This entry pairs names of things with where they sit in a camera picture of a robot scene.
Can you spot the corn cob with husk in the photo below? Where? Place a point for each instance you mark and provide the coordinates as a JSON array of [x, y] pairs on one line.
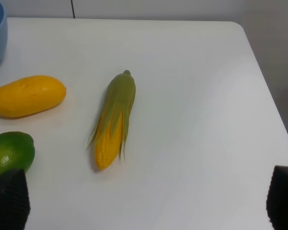
[[110, 132]]

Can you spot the yellow mango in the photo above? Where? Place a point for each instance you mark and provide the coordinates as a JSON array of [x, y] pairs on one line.
[[30, 95]]

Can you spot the green lime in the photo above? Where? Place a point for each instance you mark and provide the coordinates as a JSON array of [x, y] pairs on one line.
[[17, 151]]

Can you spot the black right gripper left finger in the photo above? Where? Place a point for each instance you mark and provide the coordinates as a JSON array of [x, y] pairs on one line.
[[14, 200]]

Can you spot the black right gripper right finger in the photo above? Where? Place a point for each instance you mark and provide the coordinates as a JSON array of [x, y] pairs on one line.
[[277, 198]]

